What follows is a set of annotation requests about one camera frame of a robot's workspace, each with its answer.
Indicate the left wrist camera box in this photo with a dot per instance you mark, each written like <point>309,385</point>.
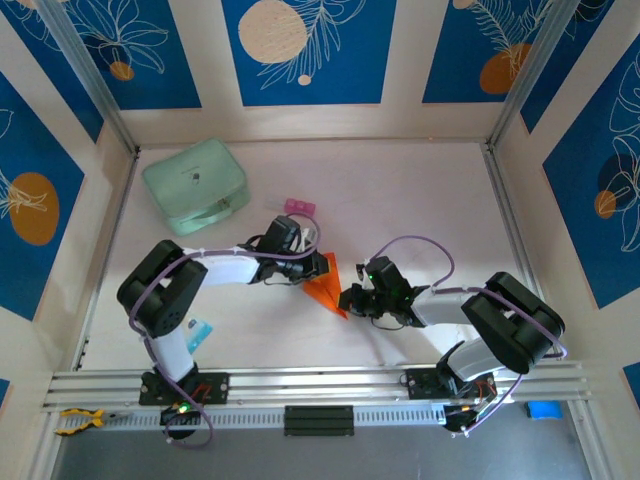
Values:
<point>309,237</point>

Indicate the mint green zip case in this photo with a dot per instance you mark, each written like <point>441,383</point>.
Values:
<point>195,175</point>

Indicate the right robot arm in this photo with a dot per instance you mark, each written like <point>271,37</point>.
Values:
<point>510,325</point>

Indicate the aluminium frame post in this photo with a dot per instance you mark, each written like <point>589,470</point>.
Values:
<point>540,70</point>
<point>85,65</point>

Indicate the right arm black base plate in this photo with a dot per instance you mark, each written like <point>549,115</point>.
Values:
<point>422,385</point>

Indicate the pink and clear pill box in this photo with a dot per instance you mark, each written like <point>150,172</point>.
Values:
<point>299,206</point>

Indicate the black ribbed bracket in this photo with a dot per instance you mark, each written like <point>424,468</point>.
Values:
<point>319,421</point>

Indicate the blue sponge block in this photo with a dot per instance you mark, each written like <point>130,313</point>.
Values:
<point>544,410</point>

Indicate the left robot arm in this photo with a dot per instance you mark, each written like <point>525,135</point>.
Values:
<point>160,305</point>

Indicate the orange square paper sheet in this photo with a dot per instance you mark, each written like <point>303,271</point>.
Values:
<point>325,292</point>

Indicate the aluminium side rail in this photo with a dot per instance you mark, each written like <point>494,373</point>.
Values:
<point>510,210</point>
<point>102,280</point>

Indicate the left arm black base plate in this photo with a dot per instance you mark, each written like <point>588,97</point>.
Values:
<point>215,389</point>

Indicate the aluminium mounting rail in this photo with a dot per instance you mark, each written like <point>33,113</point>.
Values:
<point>320,382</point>

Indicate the light blue wipes packet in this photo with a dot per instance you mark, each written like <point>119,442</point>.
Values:
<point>202,334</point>

